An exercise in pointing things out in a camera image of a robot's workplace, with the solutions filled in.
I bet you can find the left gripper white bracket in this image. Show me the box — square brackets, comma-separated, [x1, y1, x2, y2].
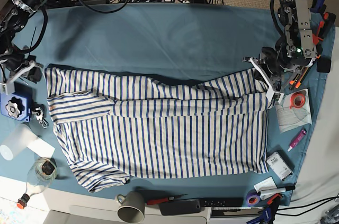
[242, 53, 305, 103]

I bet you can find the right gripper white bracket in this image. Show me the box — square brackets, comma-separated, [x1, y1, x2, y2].
[1, 61, 43, 94]

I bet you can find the blue white striped T-shirt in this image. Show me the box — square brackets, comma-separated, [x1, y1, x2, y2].
[45, 67, 272, 193]

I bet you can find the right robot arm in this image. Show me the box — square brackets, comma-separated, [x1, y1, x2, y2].
[1, 0, 48, 95]

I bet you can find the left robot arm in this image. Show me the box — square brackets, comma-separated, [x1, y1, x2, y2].
[243, 0, 319, 103]

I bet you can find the blue box with knob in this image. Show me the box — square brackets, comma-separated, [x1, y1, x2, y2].
[1, 83, 33, 122]

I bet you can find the red tape roll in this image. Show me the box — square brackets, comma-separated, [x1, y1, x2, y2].
[290, 92, 306, 109]

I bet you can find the black zip tie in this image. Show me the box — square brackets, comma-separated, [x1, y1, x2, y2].
[29, 26, 37, 48]

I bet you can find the leaf pattern paper card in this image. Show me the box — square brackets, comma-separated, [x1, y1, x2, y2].
[275, 88, 312, 133]

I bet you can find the clear plastic cup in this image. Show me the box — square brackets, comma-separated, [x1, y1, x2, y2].
[1, 123, 39, 160]

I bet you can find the black square foam pad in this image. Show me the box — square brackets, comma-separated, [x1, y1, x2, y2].
[317, 57, 332, 73]

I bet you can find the white boxed hard drive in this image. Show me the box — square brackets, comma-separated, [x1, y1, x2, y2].
[266, 151, 293, 181]

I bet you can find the orange black bar clamp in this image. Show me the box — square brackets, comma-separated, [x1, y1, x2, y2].
[313, 12, 336, 49]

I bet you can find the clear glass bottle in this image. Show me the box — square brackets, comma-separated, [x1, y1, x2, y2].
[16, 157, 57, 209]

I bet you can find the blue spring clamp top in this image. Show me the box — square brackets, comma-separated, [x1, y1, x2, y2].
[310, 0, 326, 14]

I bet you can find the blue spring clamp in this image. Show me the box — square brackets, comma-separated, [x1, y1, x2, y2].
[247, 193, 282, 224]
[310, 0, 326, 14]

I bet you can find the white paper tag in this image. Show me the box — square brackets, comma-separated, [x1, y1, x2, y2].
[254, 176, 276, 192]

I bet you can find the black marker pen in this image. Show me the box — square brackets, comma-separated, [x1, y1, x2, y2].
[258, 185, 296, 196]

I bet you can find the purple tape roll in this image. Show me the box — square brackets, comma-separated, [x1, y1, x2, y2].
[246, 192, 261, 207]

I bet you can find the black remote control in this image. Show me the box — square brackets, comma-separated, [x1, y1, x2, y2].
[199, 198, 244, 208]

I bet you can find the blue spring clamp bottom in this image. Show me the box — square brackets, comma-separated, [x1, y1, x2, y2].
[247, 193, 282, 224]

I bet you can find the black smartphone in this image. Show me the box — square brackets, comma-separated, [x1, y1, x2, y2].
[158, 199, 201, 216]

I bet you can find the grey ceramic mug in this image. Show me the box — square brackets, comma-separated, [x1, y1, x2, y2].
[115, 191, 145, 223]

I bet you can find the red handled screwdriver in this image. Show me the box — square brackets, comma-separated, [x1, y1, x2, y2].
[147, 194, 185, 205]

